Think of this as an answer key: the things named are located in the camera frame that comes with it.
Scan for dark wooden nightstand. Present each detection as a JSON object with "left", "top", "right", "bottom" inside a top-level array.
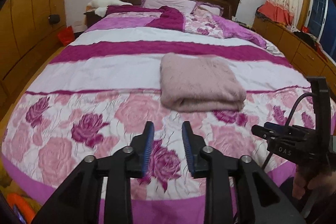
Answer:
[{"left": 84, "top": 10, "right": 102, "bottom": 28}]

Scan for pink knitted sweater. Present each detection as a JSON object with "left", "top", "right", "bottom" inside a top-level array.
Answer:
[{"left": 160, "top": 53, "right": 247, "bottom": 113}]

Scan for pink ruffled pillow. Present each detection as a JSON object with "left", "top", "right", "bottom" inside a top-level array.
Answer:
[{"left": 142, "top": 0, "right": 197, "bottom": 14}]

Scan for orange item on floor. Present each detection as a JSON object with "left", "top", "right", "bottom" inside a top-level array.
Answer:
[{"left": 6, "top": 193, "right": 36, "bottom": 224}]

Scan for dark clothes on cabinet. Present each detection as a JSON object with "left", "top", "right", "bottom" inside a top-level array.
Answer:
[{"left": 293, "top": 31, "right": 317, "bottom": 51}]

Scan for red bag on floor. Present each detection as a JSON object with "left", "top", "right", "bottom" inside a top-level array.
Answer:
[{"left": 57, "top": 26, "right": 75, "bottom": 47}]

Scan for orange wooden wardrobe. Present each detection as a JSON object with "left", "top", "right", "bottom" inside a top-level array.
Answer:
[{"left": 1, "top": 0, "right": 66, "bottom": 117}]

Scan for wooden low cabinet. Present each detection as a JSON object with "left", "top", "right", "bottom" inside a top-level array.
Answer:
[{"left": 252, "top": 16, "right": 335, "bottom": 94}]

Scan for small black hanging bag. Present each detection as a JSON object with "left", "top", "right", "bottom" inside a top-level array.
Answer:
[{"left": 48, "top": 14, "right": 60, "bottom": 25}]

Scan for white plush toy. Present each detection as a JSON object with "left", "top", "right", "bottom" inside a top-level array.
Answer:
[{"left": 86, "top": 0, "right": 131, "bottom": 18}]

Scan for person's right hand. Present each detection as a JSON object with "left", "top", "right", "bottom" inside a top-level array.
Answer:
[{"left": 292, "top": 165, "right": 335, "bottom": 200}]

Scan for floral pink purple bedspread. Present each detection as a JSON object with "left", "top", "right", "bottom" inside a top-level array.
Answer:
[{"left": 1, "top": 7, "right": 310, "bottom": 223}]

